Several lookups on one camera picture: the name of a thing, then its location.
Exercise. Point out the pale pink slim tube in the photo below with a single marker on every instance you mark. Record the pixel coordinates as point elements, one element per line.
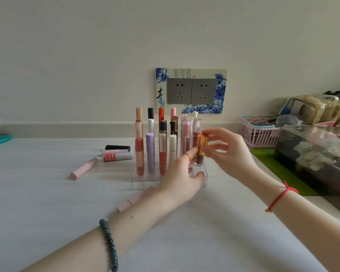
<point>114,152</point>

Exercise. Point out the clear container yellow lid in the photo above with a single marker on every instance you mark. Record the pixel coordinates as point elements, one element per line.
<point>338,110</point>

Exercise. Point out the person's right hand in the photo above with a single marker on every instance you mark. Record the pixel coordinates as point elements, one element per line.
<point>235,158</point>

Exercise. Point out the clear acrylic lipstick organizer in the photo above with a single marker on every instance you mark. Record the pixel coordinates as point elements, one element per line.
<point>141,182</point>

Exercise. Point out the thin framed eyeglasses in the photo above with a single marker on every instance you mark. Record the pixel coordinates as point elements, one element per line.
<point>262,119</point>

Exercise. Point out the white slim tube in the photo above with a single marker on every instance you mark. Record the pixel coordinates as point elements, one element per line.
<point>173,147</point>

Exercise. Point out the red Colorkey lip tube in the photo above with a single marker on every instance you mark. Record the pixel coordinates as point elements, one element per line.
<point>161,113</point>

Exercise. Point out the glass bowl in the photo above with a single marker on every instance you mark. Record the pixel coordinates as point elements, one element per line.
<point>289,120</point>

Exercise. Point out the lavender lipstick tube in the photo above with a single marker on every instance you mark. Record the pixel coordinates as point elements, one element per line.
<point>150,152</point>

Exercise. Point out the pink tube with charm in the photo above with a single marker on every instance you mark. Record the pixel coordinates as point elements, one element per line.
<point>173,111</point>

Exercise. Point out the person's left hand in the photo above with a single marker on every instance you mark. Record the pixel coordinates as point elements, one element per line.
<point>178,181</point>

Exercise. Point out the black Colorkey lip tube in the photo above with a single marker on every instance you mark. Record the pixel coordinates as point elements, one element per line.
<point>150,113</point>

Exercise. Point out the grey wall socket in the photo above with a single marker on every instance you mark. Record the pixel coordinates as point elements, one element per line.
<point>179,91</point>
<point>203,92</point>

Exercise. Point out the blue floral socket frame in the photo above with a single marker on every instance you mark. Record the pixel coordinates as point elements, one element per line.
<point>222,93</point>

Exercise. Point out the white tube red stripes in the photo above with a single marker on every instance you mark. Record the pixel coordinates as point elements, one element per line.
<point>117,157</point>

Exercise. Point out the black lipstick tube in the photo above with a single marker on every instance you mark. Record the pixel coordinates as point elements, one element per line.
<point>117,148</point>

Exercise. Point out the pink matte lipstick tube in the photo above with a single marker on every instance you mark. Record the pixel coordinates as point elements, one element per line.
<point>83,169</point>

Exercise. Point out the orange lipgloss silver cap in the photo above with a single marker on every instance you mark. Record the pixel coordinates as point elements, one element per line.
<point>162,155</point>

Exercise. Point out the pink plastic basket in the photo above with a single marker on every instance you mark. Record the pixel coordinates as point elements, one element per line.
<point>257,138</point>

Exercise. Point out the green mat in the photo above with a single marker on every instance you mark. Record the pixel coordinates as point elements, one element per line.
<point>280,172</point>

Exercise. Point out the person's right forearm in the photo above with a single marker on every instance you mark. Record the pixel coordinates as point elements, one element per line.
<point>306,232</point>

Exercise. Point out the gold cap brown bottle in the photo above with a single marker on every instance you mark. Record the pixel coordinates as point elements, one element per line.
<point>203,141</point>

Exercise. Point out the clear plastic storage box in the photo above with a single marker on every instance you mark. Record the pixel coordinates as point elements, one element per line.
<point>314,161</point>

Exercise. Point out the striped brown lip tube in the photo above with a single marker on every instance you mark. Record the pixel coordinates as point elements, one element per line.
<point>197,127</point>

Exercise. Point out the clear container blue lid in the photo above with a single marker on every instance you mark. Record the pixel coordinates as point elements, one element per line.
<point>303,110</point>

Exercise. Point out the person's left forearm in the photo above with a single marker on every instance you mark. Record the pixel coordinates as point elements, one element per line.
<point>116,232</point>

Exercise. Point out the black cap pink lipgloss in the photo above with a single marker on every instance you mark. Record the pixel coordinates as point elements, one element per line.
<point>174,128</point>

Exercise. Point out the coral pink capsule lipstick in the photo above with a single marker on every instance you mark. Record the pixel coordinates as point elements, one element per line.
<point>139,155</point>

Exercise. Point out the pink square lipstick gold band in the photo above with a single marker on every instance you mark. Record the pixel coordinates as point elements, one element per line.
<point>136,198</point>

